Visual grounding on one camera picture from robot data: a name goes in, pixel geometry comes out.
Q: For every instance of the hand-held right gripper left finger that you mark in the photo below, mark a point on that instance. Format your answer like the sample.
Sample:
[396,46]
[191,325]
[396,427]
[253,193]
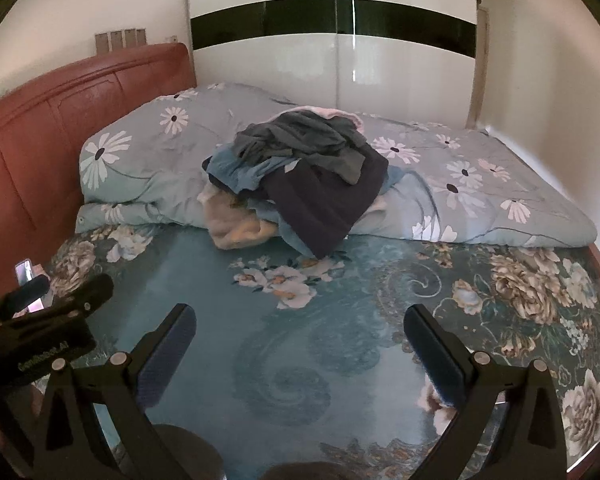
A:
[166,355]

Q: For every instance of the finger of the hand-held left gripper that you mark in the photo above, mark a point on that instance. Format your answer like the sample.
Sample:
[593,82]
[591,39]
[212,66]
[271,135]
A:
[87,292]
[32,287]

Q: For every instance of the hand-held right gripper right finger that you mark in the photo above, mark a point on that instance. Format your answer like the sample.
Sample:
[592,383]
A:
[432,357]

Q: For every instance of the grey garment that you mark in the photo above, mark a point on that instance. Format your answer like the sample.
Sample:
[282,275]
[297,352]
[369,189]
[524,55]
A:
[300,135]

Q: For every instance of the smartphone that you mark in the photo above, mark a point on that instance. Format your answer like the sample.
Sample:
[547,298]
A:
[22,271]

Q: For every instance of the teal floral bed sheet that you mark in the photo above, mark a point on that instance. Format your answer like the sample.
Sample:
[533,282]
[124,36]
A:
[330,320]

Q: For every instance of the cream garment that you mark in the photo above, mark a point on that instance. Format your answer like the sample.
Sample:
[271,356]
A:
[230,225]

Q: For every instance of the red-brown wooden headboard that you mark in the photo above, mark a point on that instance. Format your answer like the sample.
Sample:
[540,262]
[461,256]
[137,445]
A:
[55,135]

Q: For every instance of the dark navy garment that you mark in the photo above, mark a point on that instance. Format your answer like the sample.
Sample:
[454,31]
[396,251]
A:
[320,200]

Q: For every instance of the blue garment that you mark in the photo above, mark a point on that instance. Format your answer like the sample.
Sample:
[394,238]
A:
[240,167]

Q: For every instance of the pink garment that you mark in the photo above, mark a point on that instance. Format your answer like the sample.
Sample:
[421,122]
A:
[352,121]

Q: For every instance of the white wardrobe with black stripe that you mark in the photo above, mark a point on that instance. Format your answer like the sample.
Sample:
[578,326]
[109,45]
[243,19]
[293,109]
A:
[330,60]

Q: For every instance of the grey wall switch plate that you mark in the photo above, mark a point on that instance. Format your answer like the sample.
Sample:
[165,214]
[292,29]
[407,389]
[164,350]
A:
[116,39]
[129,36]
[101,42]
[141,35]

